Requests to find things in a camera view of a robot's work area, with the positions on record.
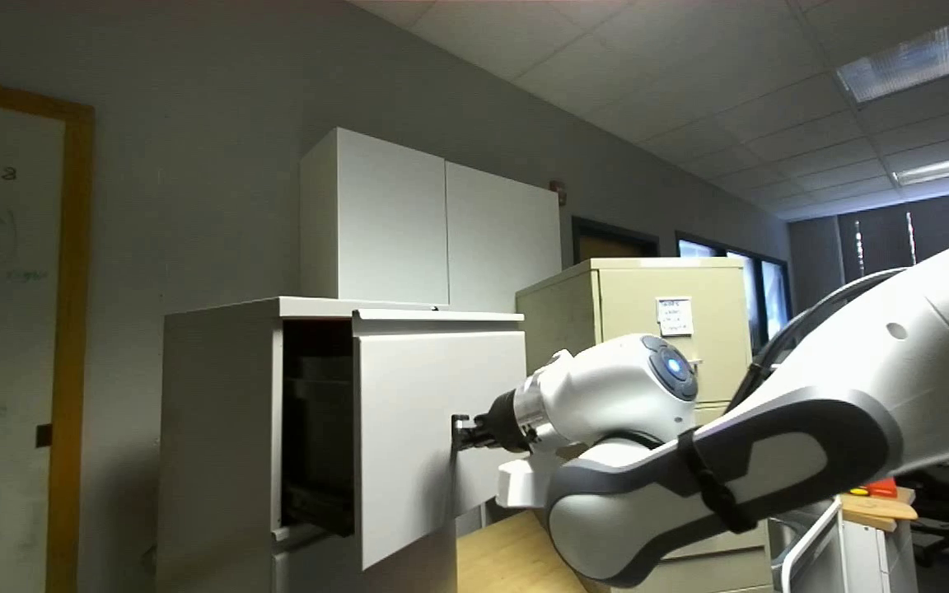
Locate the small black box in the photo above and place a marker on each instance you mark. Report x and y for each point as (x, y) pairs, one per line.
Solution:
(44, 435)

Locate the window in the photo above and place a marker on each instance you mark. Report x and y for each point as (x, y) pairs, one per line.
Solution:
(750, 288)

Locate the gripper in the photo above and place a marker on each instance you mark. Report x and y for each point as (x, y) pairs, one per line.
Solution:
(497, 424)

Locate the white cart with wooden top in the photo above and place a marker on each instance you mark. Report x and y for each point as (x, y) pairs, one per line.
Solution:
(878, 515)

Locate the orange object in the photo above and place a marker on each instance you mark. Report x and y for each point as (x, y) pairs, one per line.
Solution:
(882, 488)

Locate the white paper note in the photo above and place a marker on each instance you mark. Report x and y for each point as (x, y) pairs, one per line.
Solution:
(675, 316)

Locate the whiteboard with wooden frame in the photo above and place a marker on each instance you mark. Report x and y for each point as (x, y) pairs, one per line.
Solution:
(5, 346)

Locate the dark window blinds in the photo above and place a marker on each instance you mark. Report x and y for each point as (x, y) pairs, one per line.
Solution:
(870, 239)

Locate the ceiling light panel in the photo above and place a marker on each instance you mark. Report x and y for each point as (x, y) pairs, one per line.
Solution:
(919, 58)
(948, 167)

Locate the beige filing cabinet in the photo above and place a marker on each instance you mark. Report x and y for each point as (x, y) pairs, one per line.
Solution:
(623, 305)

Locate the red fire alarm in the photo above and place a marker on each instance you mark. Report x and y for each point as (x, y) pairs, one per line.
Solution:
(558, 192)

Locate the grey filing cabinet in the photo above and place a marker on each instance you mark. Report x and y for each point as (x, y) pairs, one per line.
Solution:
(219, 445)

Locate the white wall cabinet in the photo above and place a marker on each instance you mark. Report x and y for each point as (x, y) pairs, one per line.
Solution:
(409, 231)

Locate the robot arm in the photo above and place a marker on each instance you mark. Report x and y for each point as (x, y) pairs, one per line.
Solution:
(771, 461)

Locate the dark door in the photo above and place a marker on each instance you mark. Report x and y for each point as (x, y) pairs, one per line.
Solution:
(610, 245)

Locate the grey drawer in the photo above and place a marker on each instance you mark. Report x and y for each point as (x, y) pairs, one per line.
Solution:
(409, 428)

